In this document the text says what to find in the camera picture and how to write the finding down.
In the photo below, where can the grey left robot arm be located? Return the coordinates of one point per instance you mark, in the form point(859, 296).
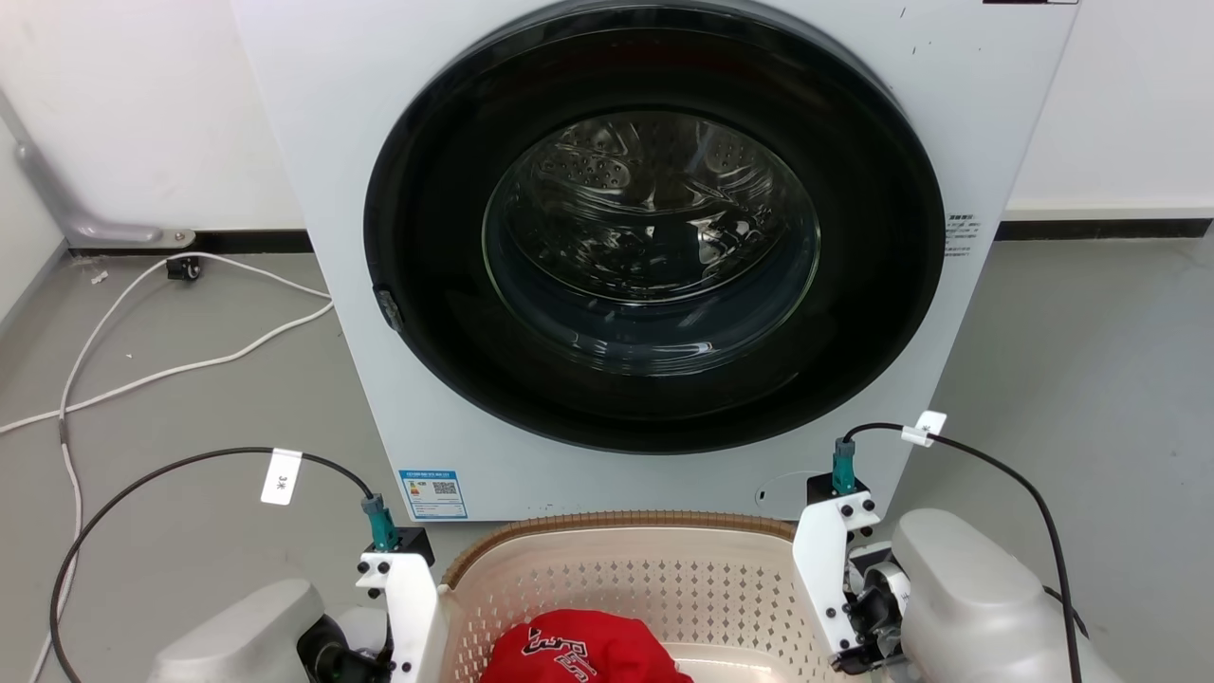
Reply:
point(237, 636)

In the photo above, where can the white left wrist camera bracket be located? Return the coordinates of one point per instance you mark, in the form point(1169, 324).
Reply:
point(410, 607)

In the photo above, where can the black baseboard strip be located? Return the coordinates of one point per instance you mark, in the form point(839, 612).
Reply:
point(1100, 229)
point(256, 242)

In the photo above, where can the red printed garment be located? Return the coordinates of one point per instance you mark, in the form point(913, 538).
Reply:
point(579, 650)

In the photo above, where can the round dark washer door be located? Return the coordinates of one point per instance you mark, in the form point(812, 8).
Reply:
point(427, 237)

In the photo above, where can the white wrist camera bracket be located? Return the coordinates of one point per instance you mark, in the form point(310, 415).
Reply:
point(823, 569)
point(410, 607)

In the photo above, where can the beige perforated laundry basket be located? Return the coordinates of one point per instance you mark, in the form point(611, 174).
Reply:
point(616, 574)

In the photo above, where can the white front-load washing machine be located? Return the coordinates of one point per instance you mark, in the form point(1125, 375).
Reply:
point(313, 142)

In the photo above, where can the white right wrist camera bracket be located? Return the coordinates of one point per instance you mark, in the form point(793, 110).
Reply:
point(823, 569)

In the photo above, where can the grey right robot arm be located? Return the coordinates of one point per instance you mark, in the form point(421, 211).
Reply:
point(977, 598)

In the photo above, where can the small black floor plug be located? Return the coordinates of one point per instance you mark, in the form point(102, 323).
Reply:
point(183, 268)

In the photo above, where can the round washer filter cover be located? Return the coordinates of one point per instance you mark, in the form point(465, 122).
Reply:
point(782, 495)

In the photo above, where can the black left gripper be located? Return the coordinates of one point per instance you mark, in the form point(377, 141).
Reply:
point(332, 655)

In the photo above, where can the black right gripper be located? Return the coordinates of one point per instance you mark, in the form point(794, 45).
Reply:
point(868, 612)

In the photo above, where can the small printed text sticker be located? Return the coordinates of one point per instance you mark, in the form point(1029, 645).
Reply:
point(959, 235)

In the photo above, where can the blue energy label sticker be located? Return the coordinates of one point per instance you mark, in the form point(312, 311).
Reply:
point(433, 493)

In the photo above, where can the grey wall pipe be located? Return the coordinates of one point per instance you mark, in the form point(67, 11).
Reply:
point(57, 194)

